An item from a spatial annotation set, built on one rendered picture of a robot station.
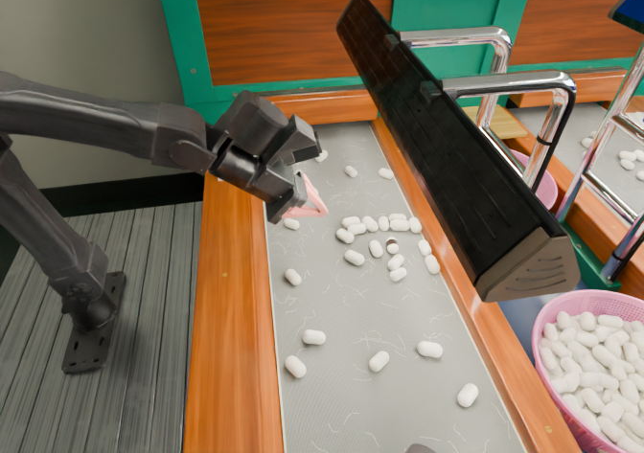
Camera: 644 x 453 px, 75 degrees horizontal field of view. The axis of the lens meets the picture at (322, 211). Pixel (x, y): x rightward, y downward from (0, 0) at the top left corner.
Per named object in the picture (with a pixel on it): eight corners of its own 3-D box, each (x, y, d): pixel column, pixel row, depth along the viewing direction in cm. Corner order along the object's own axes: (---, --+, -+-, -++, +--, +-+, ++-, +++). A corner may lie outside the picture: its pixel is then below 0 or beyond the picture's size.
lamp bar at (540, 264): (481, 306, 32) (509, 242, 28) (334, 33, 78) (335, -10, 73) (575, 293, 33) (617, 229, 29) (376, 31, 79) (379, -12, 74)
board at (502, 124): (397, 148, 99) (397, 145, 98) (379, 117, 110) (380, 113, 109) (526, 137, 103) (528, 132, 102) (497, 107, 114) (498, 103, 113)
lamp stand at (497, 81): (388, 330, 72) (435, 89, 42) (362, 247, 87) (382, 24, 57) (491, 316, 75) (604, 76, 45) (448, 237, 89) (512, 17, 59)
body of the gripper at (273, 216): (296, 160, 67) (258, 137, 64) (304, 199, 60) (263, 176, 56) (272, 186, 70) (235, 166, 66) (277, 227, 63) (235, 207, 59)
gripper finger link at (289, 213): (333, 182, 71) (290, 156, 67) (342, 210, 66) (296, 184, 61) (309, 208, 74) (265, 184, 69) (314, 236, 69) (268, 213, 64)
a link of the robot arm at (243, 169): (267, 145, 62) (227, 120, 59) (271, 165, 58) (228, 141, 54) (241, 176, 65) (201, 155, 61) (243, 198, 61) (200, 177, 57)
